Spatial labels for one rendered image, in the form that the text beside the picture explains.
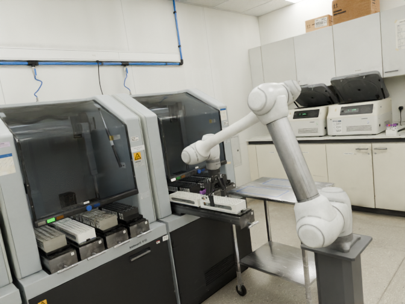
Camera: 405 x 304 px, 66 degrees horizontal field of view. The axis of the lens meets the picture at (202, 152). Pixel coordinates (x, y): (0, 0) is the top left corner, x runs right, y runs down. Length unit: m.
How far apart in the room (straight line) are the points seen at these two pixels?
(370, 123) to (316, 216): 2.53
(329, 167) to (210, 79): 1.85
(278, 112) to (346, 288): 0.89
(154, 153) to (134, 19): 1.85
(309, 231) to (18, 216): 1.35
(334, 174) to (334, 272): 2.46
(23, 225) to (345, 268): 1.55
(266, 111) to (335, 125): 2.62
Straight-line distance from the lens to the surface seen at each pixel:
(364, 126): 3.85
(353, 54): 4.16
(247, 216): 1.85
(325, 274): 1.74
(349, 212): 1.63
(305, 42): 4.41
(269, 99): 1.36
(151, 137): 2.07
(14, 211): 1.76
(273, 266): 2.37
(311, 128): 4.07
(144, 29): 3.61
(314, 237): 1.40
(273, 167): 4.45
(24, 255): 1.82
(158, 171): 2.11
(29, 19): 3.10
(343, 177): 4.04
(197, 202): 2.03
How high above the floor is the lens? 1.44
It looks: 8 degrees down
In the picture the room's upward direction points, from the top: 8 degrees counter-clockwise
